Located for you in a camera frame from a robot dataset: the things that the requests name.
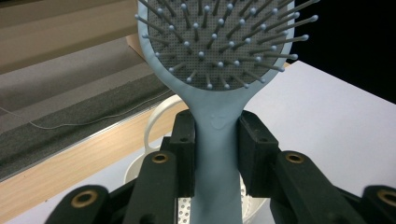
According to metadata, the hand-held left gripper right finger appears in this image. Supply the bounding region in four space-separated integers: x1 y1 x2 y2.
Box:
238 109 360 224

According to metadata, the light blue hairbrush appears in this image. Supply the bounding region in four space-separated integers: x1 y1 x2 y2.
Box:
134 0 320 224

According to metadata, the light wooden furniture frame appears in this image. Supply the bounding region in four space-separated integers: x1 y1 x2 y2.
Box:
0 0 148 75

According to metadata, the thin white floor cable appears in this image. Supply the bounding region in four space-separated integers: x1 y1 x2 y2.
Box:
0 90 174 131

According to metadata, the white table cover sheet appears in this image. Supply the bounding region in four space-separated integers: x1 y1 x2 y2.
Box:
5 60 396 224

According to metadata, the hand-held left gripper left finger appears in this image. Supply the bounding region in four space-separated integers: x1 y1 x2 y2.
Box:
121 108 197 224

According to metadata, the white perforated plastic basket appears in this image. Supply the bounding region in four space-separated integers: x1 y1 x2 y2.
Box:
123 94 269 224

